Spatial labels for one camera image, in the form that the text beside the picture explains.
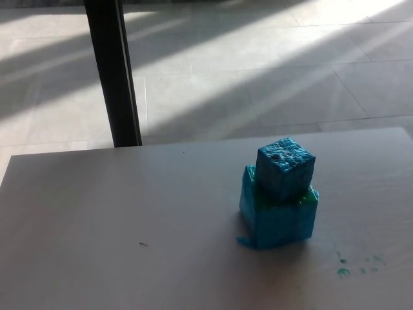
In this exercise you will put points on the small blue taped cube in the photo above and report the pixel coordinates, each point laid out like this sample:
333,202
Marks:
284,171

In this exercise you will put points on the large blue taped cube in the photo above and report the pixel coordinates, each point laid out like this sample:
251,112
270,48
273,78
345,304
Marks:
280,226

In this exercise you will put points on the black vertical pillar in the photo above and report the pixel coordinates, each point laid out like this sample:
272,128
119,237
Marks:
111,72

